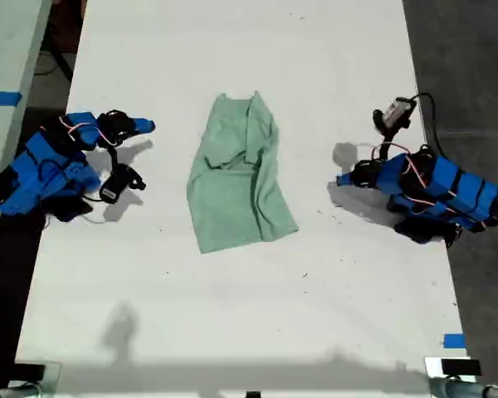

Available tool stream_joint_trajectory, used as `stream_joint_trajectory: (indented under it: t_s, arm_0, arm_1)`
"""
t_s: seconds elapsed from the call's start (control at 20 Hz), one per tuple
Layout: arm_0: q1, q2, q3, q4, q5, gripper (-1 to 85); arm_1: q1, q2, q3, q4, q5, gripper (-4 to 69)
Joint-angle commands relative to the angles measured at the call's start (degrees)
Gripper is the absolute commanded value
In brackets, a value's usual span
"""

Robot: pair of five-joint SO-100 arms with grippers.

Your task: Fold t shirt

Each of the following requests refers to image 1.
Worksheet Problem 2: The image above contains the pale side table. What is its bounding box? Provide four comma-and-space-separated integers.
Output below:
0, 0, 54, 270

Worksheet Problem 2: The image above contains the small blue tape patch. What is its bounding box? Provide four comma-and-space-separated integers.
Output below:
442, 332, 467, 350

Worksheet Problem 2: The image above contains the black clamp block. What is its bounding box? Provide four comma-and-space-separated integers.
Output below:
440, 358, 482, 377
12, 362, 47, 383

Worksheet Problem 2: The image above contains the pale green T-shirt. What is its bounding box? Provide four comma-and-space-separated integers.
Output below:
186, 90, 300, 255

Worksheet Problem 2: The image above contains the black camera box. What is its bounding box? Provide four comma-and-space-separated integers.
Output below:
99, 163, 147, 205
372, 95, 418, 136

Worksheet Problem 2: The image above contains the black floor cable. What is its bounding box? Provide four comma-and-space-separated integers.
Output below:
33, 39, 75, 83

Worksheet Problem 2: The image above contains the grey metal pipe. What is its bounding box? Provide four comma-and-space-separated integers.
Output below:
427, 377, 498, 398
0, 383, 43, 398

